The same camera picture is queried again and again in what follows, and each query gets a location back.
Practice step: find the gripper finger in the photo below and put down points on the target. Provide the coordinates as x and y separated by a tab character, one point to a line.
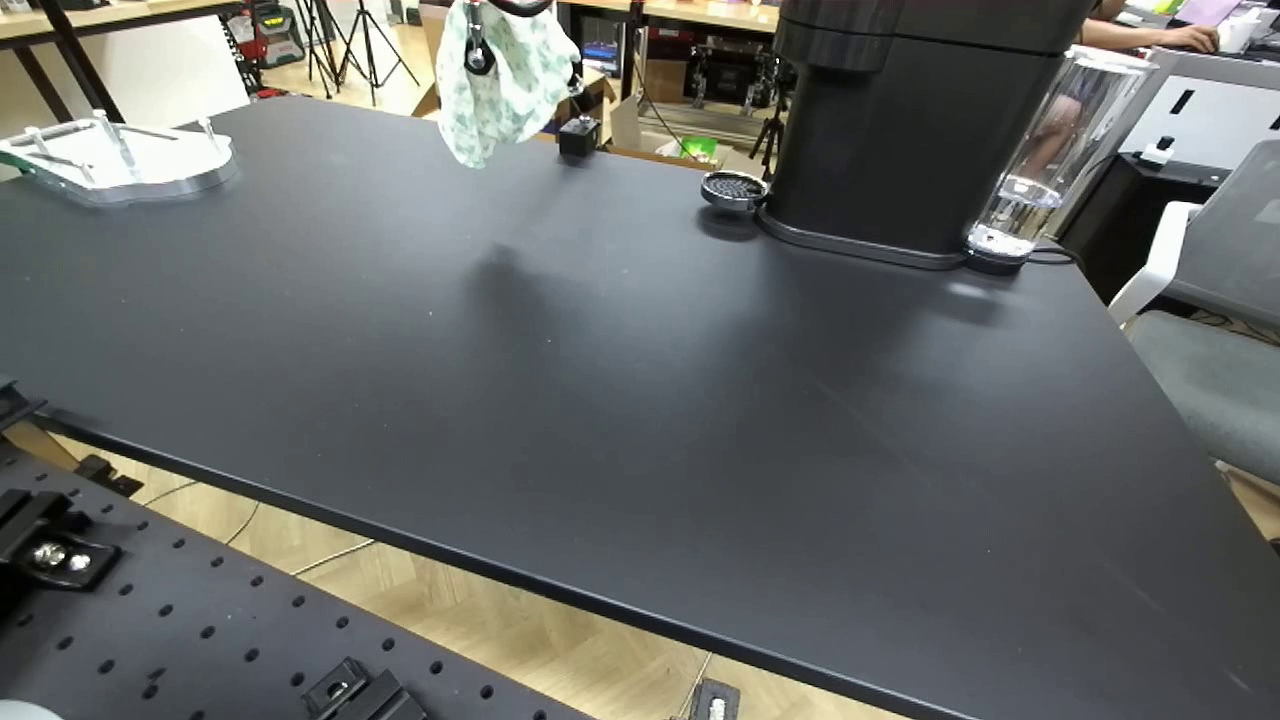
479	40

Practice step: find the white green patterned cloth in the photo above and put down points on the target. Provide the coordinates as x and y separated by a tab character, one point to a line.
510	90

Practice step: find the person's forearm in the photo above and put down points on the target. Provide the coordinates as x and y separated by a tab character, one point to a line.
1150	36

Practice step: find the group of black tripods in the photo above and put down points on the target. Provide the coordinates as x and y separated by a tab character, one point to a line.
355	40

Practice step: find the cardboard box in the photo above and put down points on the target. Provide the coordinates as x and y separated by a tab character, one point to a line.
650	140

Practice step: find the red tool case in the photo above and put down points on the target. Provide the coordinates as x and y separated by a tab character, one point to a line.
270	35

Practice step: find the black tripod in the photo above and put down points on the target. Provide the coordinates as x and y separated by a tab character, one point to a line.
772	130

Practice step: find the clear acrylic peg rack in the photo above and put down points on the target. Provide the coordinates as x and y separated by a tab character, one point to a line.
130	165

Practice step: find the wooden table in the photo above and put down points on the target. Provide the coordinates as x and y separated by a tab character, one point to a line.
100	18

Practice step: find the black coffee machine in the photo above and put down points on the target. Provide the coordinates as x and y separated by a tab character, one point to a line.
880	130

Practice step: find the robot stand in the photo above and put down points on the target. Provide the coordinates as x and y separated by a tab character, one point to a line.
200	620

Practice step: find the black cabinet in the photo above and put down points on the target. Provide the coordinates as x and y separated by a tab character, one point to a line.
1130	215

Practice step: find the black floor plate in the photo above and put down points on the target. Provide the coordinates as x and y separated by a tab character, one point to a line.
715	700

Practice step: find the white desk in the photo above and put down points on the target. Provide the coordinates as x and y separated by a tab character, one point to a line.
1215	110

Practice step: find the grey office chair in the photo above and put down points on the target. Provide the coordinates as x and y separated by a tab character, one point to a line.
1220	330

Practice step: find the black clamp bracket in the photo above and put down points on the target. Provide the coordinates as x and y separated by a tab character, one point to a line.
50	545
360	695

